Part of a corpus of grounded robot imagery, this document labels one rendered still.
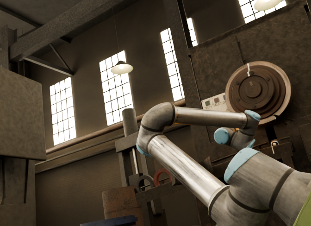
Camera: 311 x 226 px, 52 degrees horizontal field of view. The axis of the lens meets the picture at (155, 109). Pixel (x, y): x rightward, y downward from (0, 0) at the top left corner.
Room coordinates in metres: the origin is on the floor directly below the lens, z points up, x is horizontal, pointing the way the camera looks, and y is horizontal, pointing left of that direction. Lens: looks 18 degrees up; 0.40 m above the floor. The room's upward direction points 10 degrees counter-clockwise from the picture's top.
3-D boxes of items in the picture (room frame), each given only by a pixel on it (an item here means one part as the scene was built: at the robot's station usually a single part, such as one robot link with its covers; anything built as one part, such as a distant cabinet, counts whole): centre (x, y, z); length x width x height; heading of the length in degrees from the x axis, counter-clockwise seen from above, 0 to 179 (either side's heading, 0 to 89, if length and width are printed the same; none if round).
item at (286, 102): (2.23, -0.75, 1.11); 0.47 x 0.06 x 0.47; 61
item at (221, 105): (2.48, -0.51, 1.15); 0.26 x 0.02 x 0.18; 61
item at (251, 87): (2.14, -0.71, 1.11); 0.28 x 0.06 x 0.28; 61
